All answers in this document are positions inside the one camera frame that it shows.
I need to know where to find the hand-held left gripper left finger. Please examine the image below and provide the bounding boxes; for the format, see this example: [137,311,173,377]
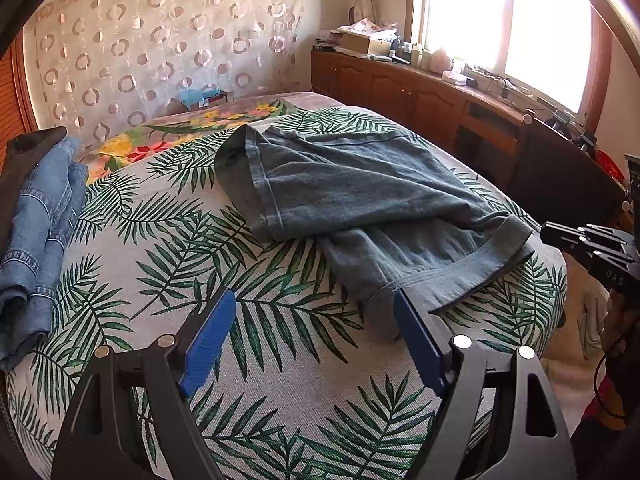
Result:
[50,287,237,480]

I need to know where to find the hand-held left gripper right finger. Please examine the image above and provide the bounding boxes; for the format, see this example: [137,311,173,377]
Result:
[392,289,578,480]

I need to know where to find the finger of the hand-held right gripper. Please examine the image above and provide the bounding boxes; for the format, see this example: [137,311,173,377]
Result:
[540,221,598,257]

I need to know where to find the dark chair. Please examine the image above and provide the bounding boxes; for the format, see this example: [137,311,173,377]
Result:
[505,115,632,231]

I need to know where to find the leaf print bedsheet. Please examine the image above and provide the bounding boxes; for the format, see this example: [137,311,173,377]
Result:
[5,105,568,480]

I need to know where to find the blue denim jeans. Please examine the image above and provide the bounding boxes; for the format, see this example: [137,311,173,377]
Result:
[0,137,90,373]

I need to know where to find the floral blanket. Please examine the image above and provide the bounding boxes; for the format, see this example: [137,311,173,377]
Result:
[80,91,346,186]

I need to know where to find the wooden cabinet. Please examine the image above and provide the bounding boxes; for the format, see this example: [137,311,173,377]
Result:
[310,49,531,191]

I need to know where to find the blue packet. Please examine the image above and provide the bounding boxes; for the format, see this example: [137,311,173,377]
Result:
[180,87,228,111]

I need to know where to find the window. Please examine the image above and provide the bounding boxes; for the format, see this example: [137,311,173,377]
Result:
[407,0,613,126]

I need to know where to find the dark cloth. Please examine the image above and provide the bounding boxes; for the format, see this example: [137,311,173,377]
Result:
[0,127,68,261]

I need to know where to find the cardboard box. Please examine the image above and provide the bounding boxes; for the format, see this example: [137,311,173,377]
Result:
[340,30,392,57]

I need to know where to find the orange wooden panel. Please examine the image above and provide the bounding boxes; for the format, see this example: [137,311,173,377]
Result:
[0,35,40,171]

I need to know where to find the circle pattern sheer curtain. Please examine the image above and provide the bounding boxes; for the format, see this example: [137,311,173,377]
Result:
[32,0,307,143]

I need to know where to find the black cable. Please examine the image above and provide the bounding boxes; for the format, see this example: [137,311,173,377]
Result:
[592,332,628,413]

